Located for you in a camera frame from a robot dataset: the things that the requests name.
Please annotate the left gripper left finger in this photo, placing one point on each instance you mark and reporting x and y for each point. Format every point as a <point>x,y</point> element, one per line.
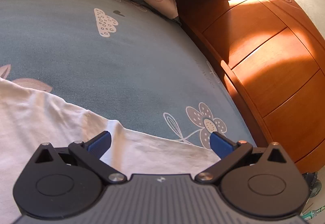
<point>57,183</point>

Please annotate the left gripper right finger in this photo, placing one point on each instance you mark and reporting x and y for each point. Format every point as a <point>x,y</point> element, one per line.
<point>261,183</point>

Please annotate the white long sleeve shirt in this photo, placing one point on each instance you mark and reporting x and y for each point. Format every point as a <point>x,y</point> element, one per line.
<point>31,117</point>

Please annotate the wooden headboard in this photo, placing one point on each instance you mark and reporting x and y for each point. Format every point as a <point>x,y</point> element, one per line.
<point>270,57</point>

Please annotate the blue floral bed sheet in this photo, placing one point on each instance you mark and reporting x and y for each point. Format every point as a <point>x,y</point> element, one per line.
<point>120,61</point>

